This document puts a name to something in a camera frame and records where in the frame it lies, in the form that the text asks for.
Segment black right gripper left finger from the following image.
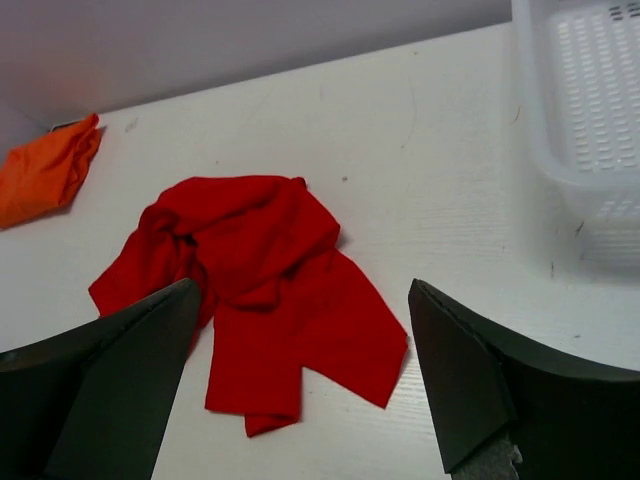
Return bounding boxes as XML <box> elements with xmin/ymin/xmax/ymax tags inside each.
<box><xmin>1</xmin><ymin>279</ymin><xmax>200</xmax><ymax>479</ymax></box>

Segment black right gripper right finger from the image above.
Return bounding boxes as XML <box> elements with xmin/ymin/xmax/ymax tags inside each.
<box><xmin>408</xmin><ymin>279</ymin><xmax>639</xmax><ymax>479</ymax></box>

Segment red t-shirt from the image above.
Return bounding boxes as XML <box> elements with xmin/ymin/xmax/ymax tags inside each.
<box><xmin>89</xmin><ymin>175</ymin><xmax>408</xmax><ymax>437</ymax></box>

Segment folded orange t-shirt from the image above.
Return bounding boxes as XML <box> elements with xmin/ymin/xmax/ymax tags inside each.
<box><xmin>1</xmin><ymin>113</ymin><xmax>102</xmax><ymax>229</ymax></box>

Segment white plastic basket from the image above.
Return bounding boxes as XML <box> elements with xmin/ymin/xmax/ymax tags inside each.
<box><xmin>511</xmin><ymin>1</ymin><xmax>639</xmax><ymax>268</ymax></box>

